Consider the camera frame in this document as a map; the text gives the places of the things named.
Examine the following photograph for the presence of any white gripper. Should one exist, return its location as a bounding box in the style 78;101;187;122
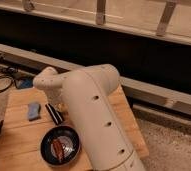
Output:
48;89;68;112

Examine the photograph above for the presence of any black striped eraser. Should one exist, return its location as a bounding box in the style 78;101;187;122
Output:
45;104;64;125

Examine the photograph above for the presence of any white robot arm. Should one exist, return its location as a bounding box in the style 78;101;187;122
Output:
33;64;146;171

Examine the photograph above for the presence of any blue sponge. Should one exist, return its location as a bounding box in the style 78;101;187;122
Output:
28;102;41;121

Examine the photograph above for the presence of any wooden cutting board table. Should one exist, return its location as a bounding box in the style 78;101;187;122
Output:
0;86;149;171

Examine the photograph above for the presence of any red sausage in pan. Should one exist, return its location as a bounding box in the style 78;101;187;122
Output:
53;139;64;161

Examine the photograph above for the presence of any black round pan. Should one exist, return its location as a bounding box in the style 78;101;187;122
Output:
40;126;80;166

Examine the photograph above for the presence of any blue object on floor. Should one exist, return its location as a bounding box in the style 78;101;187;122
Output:
16;78;33;89

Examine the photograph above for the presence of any black cable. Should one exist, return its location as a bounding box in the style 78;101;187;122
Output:
0;54;17;95

